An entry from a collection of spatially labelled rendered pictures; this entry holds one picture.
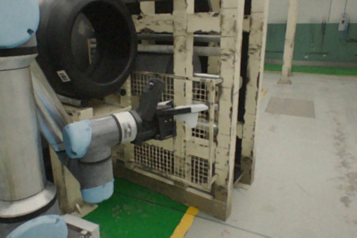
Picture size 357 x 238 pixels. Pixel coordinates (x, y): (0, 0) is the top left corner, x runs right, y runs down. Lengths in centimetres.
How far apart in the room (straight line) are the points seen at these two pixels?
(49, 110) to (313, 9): 1003
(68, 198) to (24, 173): 153
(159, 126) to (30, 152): 29
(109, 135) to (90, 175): 10
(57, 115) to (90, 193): 20
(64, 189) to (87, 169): 142
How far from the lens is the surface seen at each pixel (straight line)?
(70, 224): 100
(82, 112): 146
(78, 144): 59
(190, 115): 71
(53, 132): 70
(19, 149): 55
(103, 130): 60
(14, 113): 53
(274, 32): 1036
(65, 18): 135
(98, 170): 63
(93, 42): 206
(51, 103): 68
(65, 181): 201
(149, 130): 69
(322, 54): 1038
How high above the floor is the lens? 128
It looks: 15 degrees down
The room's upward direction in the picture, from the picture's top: straight up
